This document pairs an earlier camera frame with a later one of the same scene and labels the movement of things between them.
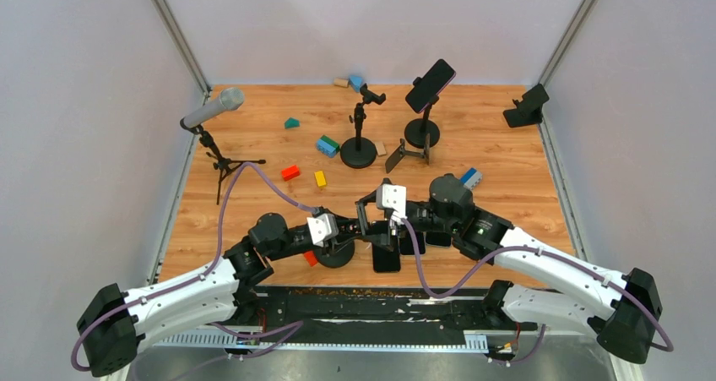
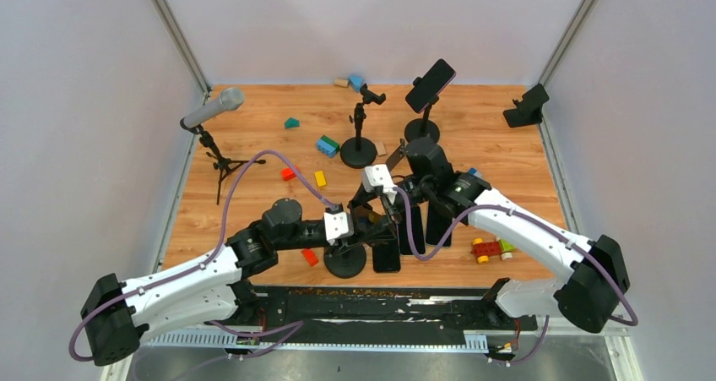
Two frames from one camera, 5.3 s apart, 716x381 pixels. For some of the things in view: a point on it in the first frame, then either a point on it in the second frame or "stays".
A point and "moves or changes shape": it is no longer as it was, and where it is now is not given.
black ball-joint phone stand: x=333 y=255 moves or changes shape
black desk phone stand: x=528 y=110 stays
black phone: x=385 y=260 stays
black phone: x=406 y=245 stays
